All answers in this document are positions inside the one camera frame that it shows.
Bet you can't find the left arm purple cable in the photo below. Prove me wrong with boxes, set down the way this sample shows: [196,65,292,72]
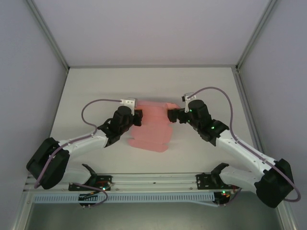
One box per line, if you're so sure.
[34,98,124,208]

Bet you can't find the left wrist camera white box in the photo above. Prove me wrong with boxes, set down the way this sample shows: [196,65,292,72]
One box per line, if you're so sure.
[120,97,138,109]

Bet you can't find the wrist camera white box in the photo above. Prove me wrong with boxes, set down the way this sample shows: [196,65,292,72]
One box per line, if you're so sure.
[120,97,138,109]
[181,93,198,114]

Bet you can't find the pink paper box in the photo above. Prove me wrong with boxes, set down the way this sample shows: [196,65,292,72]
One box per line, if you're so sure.
[127,100,181,153]

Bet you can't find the black connector board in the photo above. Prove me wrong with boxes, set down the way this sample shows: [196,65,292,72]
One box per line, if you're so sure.
[214,191,232,207]
[78,193,97,209]

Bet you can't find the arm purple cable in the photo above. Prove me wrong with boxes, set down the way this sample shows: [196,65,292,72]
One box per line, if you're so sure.
[188,86,302,207]
[34,98,124,208]

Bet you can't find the aluminium mounting rail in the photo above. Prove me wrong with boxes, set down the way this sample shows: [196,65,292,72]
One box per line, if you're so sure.
[24,171,282,193]

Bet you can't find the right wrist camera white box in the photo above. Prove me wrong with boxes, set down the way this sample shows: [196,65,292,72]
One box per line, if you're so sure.
[181,93,198,114]

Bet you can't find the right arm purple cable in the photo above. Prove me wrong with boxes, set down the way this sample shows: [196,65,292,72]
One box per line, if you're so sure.
[188,86,302,207]

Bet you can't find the aluminium frame post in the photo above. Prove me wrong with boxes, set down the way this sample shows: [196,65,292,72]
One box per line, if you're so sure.
[235,0,280,72]
[25,0,71,71]

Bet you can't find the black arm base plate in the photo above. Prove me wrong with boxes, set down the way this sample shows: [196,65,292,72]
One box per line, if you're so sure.
[68,175,114,192]
[196,172,240,190]

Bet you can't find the aluminium frame crossbar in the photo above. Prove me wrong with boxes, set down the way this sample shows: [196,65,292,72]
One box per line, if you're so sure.
[68,63,238,69]

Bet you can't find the white slotted cable duct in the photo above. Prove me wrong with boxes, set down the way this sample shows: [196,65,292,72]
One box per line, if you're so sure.
[32,192,216,208]

